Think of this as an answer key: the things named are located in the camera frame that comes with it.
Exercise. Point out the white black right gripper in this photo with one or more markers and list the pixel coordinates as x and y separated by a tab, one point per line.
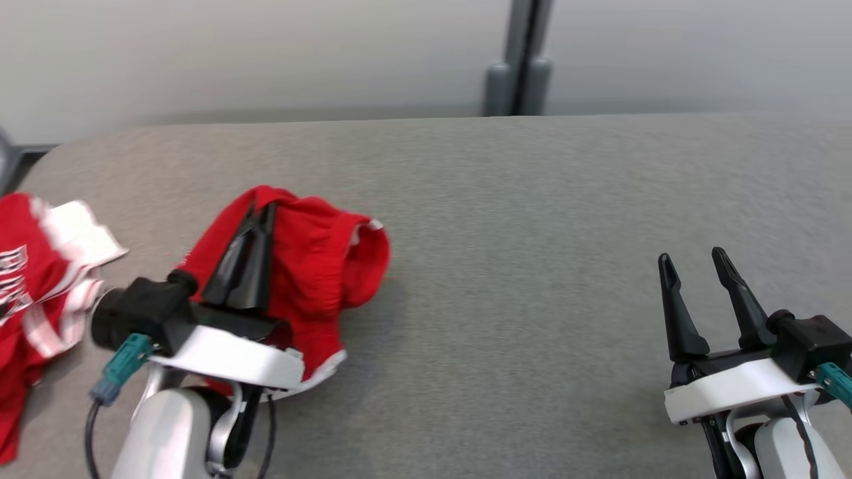
732	389

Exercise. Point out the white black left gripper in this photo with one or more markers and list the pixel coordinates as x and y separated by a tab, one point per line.
226	359

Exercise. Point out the red shorts with white trim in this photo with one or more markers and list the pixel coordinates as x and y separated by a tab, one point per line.
313	266

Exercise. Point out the red white basketball jersey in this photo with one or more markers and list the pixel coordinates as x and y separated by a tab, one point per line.
33	266

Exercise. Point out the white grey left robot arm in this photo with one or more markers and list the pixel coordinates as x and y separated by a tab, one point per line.
160	432

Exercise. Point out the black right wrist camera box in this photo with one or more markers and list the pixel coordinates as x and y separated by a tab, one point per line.
812	342

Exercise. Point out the grey metal frame piece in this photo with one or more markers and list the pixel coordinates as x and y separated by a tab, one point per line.
5	159

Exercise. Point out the grey partition post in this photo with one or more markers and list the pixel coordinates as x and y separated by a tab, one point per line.
518	66

